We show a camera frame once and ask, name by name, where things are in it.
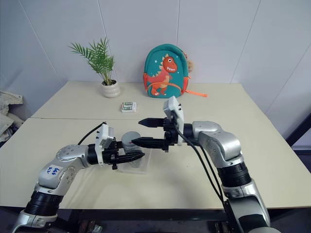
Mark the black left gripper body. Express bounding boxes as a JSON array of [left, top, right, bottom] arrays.
[[102, 142, 122, 171]]

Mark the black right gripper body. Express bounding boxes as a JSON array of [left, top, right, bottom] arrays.
[[162, 116, 179, 153]]

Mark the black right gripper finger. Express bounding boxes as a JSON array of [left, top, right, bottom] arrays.
[[131, 136, 166, 150], [138, 117, 166, 129]]

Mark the grey cup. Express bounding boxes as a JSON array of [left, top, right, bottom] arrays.
[[121, 131, 144, 168]]

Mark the clear plastic box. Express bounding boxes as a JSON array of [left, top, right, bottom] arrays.
[[116, 147, 153, 175]]

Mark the white battery pack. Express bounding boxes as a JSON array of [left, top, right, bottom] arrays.
[[120, 101, 138, 113]]

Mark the white ribbed plant pot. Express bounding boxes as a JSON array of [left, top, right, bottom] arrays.
[[101, 79, 121, 99]]

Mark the teal dinosaur backpack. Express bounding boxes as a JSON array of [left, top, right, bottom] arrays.
[[143, 43, 209, 99]]

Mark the black table underframe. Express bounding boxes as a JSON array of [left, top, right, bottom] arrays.
[[57, 208, 230, 222]]

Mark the green palm plant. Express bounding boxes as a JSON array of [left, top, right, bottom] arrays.
[[69, 37, 116, 85]]

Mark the beige crumpled cloth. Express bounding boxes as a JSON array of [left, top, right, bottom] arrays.
[[0, 90, 25, 144]]

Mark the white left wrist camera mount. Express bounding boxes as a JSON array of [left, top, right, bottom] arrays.
[[95, 123, 117, 167]]

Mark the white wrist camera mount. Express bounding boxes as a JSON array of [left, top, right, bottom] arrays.
[[162, 95, 185, 147], [95, 123, 117, 167]]

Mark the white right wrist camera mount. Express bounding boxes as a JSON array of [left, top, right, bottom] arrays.
[[162, 95, 185, 147]]

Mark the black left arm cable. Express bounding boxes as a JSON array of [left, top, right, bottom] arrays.
[[78, 122, 106, 146]]

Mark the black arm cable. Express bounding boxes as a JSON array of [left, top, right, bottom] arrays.
[[78, 122, 106, 146], [173, 114, 228, 204]]

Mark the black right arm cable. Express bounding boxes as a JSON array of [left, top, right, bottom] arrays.
[[173, 114, 228, 204]]

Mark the brown fluffy pompom keychain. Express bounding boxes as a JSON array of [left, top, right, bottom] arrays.
[[184, 52, 195, 72]]

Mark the black metal frame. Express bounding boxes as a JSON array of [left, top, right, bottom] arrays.
[[285, 113, 311, 151]]

